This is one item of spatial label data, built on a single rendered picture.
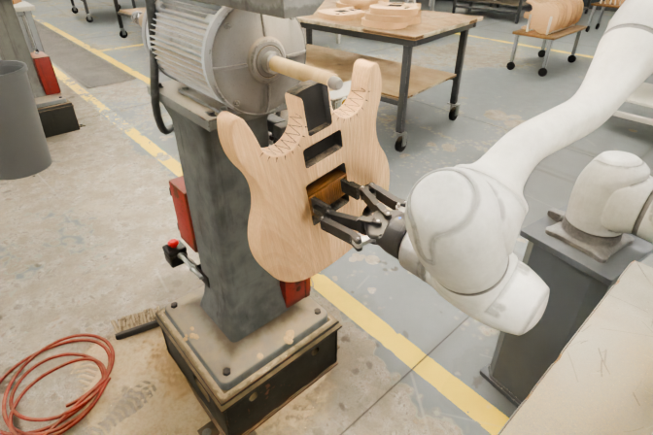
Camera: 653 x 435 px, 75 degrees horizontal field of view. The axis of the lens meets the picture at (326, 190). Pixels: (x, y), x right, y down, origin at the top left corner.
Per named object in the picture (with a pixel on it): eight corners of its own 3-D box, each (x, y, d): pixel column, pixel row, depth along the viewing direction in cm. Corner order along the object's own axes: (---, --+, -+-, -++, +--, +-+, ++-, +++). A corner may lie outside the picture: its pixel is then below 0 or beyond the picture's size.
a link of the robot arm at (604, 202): (576, 200, 136) (599, 137, 125) (641, 225, 124) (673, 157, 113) (554, 220, 127) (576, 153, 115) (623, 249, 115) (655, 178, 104)
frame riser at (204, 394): (153, 362, 173) (139, 318, 160) (276, 290, 207) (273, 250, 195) (217, 462, 140) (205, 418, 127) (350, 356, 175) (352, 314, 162)
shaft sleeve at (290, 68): (266, 66, 89) (273, 52, 89) (277, 74, 92) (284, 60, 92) (323, 85, 78) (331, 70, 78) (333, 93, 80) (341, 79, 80)
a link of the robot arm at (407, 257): (457, 262, 71) (429, 246, 75) (461, 221, 66) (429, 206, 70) (423, 294, 67) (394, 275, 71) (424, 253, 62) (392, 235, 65)
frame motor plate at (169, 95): (148, 95, 122) (145, 82, 120) (222, 79, 136) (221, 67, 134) (209, 132, 99) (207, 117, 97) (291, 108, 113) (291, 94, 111)
